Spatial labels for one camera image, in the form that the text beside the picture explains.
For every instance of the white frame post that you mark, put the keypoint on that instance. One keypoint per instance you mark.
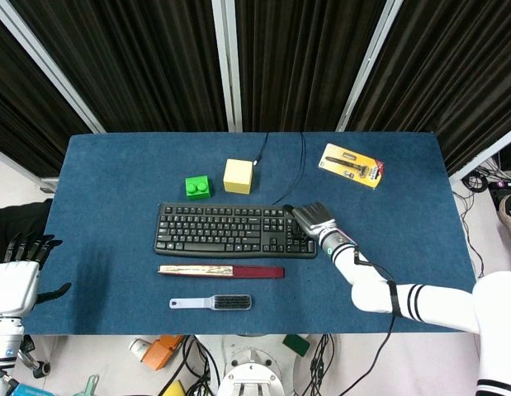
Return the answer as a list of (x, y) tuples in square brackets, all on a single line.
[(484, 158), (367, 66), (228, 66), (48, 66)]

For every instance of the green rectangular block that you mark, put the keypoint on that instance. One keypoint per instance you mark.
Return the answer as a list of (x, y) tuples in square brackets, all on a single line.
[(296, 344)]

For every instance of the yellow packaged razor card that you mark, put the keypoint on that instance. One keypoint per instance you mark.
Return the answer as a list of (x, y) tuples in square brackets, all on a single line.
[(351, 166)]

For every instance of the black computer keyboard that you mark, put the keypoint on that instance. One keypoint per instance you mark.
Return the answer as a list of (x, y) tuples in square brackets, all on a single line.
[(234, 231)]

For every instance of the black pleated curtain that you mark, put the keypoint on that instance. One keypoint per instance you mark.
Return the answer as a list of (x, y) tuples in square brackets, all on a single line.
[(164, 62)]

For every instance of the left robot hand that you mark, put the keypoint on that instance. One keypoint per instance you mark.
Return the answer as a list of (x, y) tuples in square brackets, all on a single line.
[(20, 268)]

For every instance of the orange and white power tool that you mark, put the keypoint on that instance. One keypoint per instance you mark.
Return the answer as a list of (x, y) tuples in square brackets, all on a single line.
[(158, 350)]

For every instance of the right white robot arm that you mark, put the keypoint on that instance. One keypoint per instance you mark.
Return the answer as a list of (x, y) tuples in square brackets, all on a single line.
[(408, 295)]

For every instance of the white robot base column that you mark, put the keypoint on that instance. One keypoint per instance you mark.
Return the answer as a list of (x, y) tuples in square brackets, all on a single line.
[(250, 373)]

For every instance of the pale yellow cube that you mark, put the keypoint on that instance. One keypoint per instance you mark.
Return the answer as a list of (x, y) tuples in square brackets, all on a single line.
[(237, 176)]

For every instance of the green toy building block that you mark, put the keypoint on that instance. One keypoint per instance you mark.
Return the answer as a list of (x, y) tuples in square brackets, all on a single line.
[(198, 187)]

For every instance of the blue felt table mat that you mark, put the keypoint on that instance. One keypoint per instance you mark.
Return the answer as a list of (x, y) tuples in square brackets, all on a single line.
[(114, 231)]

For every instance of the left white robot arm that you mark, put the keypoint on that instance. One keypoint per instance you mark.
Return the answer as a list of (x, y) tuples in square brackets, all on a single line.
[(3, 346)]

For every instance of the folded red hand fan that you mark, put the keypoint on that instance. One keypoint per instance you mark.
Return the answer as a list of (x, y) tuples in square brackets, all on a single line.
[(220, 271)]

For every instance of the black and white sneaker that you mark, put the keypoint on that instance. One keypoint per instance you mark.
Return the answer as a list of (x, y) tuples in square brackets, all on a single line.
[(510, 214)]

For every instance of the yellow flat object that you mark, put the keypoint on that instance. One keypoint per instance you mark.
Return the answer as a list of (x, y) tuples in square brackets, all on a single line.
[(174, 389)]

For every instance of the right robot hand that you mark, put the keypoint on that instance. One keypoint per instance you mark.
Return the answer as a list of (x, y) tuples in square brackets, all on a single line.
[(315, 220)]

